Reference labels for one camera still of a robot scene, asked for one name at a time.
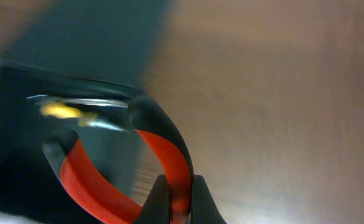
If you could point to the yellow black stubby screwdriver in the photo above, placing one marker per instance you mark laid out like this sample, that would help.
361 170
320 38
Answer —
84 118

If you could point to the chrome blue ratchet wrench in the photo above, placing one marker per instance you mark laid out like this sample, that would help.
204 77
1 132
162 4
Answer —
44 99

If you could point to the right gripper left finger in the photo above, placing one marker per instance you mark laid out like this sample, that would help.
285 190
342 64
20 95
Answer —
156 209

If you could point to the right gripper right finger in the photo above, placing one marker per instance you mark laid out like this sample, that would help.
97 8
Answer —
203 207

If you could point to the black open gift box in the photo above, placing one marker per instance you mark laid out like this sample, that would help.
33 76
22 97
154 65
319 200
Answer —
76 49

